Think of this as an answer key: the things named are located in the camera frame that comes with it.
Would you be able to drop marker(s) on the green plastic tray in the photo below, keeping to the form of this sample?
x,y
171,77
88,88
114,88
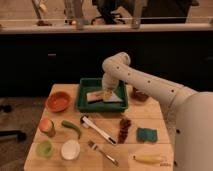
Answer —
x,y
95,84

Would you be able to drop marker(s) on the yellow corn cob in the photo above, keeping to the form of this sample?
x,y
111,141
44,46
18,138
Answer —
x,y
149,159

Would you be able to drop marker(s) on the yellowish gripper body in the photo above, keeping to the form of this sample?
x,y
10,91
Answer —
x,y
107,94

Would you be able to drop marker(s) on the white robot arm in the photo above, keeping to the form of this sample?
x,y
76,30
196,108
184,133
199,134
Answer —
x,y
194,111

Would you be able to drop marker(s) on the green sponge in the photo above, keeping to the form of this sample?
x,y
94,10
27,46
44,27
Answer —
x,y
146,135

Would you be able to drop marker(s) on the green chili pepper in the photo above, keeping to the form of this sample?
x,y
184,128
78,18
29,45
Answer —
x,y
70,125

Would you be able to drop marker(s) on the white round cup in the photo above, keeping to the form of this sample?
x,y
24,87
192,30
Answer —
x,y
70,150

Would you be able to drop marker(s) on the red orange bowl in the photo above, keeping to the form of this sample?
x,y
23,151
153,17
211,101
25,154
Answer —
x,y
58,101

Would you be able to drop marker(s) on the silver fork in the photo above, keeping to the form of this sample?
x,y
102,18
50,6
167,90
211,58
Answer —
x,y
95,147

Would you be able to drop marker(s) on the white handled peeler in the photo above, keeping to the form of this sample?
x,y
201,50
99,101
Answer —
x,y
86,121

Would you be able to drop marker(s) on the light green cup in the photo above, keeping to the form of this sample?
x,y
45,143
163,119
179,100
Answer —
x,y
44,149

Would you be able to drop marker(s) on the grey cloth piece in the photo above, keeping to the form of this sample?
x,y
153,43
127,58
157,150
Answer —
x,y
113,99

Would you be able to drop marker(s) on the dark brown bowl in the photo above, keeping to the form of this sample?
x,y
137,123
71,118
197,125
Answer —
x,y
139,95

